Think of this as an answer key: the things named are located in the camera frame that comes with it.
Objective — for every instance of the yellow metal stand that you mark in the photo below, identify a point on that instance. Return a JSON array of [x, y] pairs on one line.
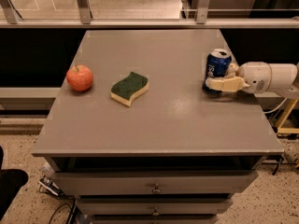
[[279, 124]]

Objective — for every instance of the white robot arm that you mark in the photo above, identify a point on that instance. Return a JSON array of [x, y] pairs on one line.
[[284, 80]]

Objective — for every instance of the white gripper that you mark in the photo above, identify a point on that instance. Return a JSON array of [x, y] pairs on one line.
[[255, 76]]

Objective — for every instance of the power strip on floor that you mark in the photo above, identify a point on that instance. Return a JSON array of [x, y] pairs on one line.
[[49, 185]]

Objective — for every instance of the top drawer with knob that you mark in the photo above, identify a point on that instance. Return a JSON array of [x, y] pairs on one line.
[[153, 183]]

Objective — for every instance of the blue pepsi can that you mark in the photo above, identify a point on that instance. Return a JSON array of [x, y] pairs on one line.
[[217, 63]]

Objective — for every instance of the red apple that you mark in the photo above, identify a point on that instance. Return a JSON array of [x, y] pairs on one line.
[[79, 77]]

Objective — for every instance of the drawer with knob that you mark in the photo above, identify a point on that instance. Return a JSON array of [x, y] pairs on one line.
[[154, 207], [153, 183]]

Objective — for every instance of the metal railing frame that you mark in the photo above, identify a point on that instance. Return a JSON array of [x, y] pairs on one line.
[[100, 14]]

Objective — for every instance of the middle drawer with knob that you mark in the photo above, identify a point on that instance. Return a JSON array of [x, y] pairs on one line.
[[154, 207]]

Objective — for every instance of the black chair edge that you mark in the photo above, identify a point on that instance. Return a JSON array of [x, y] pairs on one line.
[[11, 181]]

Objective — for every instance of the grey drawer cabinet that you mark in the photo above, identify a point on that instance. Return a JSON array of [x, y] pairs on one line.
[[173, 127]]

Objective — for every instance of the green yellow sponge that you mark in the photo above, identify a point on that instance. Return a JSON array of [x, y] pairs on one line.
[[129, 88]]

